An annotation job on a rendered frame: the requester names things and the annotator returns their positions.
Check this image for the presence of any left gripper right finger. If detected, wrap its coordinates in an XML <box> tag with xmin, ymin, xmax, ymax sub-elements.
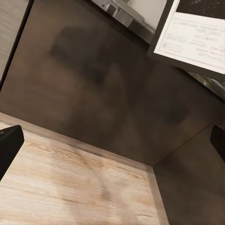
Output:
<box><xmin>210</xmin><ymin>124</ymin><xmax>225</xmax><ymax>162</ymax></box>

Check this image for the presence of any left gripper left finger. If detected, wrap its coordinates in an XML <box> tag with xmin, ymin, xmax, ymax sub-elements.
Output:
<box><xmin>0</xmin><ymin>125</ymin><xmax>24</xmax><ymax>181</ymax></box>

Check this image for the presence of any poster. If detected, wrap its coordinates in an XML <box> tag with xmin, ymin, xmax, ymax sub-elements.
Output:
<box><xmin>146</xmin><ymin>0</ymin><xmax>225</xmax><ymax>83</ymax></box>

